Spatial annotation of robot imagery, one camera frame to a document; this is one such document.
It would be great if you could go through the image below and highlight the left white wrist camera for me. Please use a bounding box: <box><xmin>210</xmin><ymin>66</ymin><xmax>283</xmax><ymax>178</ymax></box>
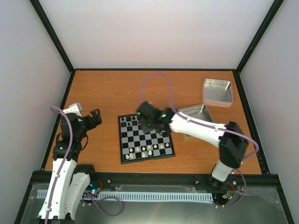
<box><xmin>63</xmin><ymin>103</ymin><xmax>82</xmax><ymax>117</ymax></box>

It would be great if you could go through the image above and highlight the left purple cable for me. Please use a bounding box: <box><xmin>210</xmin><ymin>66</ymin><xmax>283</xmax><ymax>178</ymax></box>
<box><xmin>44</xmin><ymin>106</ymin><xmax>74</xmax><ymax>224</ymax></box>

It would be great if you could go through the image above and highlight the black and white chessboard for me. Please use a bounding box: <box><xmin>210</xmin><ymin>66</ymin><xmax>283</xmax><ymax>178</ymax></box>
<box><xmin>118</xmin><ymin>114</ymin><xmax>175</xmax><ymax>164</ymax></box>

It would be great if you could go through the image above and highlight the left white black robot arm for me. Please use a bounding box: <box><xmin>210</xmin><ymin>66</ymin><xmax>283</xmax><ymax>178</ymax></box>
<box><xmin>38</xmin><ymin>104</ymin><xmax>102</xmax><ymax>224</ymax></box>

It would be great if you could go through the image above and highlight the gold metal tin box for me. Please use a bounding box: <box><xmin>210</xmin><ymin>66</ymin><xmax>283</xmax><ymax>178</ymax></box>
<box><xmin>178</xmin><ymin>104</ymin><xmax>214</xmax><ymax>123</ymax></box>

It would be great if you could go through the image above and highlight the black frame rail base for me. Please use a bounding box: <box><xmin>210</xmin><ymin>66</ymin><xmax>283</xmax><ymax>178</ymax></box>
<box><xmin>15</xmin><ymin>170</ymin><xmax>294</xmax><ymax>224</ymax></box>

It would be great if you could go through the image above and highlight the light blue cable duct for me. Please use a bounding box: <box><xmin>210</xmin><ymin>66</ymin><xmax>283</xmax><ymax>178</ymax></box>
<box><xmin>37</xmin><ymin>189</ymin><xmax>214</xmax><ymax>203</ymax></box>

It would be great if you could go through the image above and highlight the small green circuit board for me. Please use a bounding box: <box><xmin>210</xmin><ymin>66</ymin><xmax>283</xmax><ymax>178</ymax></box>
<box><xmin>86</xmin><ymin>180</ymin><xmax>103</xmax><ymax>197</ymax></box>

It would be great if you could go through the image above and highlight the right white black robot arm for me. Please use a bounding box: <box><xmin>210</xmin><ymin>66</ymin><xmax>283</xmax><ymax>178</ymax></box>
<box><xmin>136</xmin><ymin>101</ymin><xmax>249</xmax><ymax>189</ymax></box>

